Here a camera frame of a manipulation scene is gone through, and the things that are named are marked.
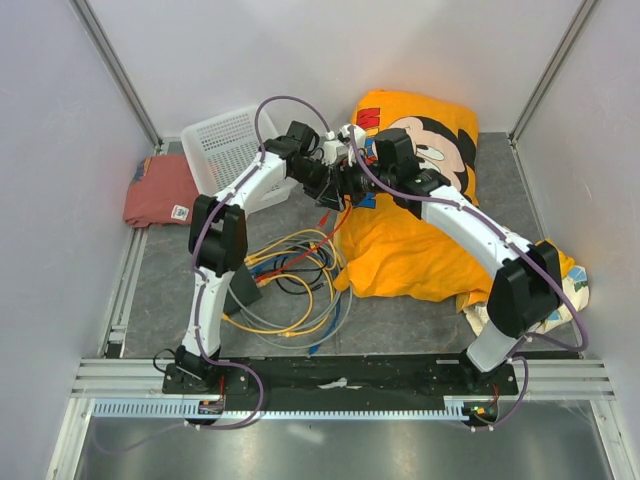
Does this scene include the black network switch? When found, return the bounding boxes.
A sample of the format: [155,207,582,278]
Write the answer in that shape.
[224,264,262,316]

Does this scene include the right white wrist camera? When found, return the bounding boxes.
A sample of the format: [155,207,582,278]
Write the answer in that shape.
[338,124,367,166]

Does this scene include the cream patterned cloth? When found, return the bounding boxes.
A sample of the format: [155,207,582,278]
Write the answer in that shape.
[462,264,590,336]

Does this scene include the yellow ethernet cable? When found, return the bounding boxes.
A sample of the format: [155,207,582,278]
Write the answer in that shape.
[222,228,346,337]

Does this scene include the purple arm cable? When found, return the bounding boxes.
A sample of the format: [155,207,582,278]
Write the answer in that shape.
[89,94,334,454]
[348,124,590,432]

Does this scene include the red ethernet cable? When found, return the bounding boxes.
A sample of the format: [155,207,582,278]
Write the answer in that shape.
[257,208,354,286]

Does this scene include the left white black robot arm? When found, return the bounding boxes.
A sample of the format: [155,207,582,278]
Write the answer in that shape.
[175,121,348,393]

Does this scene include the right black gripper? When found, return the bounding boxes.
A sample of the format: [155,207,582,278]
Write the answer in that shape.
[315,148,395,213]

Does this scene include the folded red shirt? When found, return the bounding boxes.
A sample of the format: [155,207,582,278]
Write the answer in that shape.
[123,154,198,228]

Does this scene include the blue ethernet cable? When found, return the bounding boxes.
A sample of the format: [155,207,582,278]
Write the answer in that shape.
[247,249,344,355]

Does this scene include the grey ethernet cable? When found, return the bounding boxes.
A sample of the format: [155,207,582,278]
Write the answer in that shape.
[219,234,354,351]

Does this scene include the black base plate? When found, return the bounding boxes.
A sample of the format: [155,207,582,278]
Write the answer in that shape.
[162,354,519,397]

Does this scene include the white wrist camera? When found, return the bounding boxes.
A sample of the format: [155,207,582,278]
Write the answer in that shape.
[338,124,367,166]
[321,131,350,166]

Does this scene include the orange Mickey Mouse shirt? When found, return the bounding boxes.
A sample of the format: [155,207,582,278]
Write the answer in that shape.
[331,89,576,314]

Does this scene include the white plastic basket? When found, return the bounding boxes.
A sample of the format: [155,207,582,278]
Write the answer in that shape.
[181,106,278,198]

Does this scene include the black cable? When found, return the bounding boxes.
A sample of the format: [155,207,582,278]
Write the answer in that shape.
[259,247,329,296]

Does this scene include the grey slotted cable duct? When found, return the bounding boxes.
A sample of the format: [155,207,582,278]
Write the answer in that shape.
[93,398,469,421]

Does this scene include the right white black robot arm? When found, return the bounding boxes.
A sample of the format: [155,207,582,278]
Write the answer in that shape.
[339,124,565,394]

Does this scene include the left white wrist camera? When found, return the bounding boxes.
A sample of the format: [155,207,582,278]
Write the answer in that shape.
[321,131,350,166]

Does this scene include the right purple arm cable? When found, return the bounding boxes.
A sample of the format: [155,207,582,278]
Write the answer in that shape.
[348,124,590,432]

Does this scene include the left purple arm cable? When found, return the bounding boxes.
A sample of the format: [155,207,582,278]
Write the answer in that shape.
[89,94,334,454]

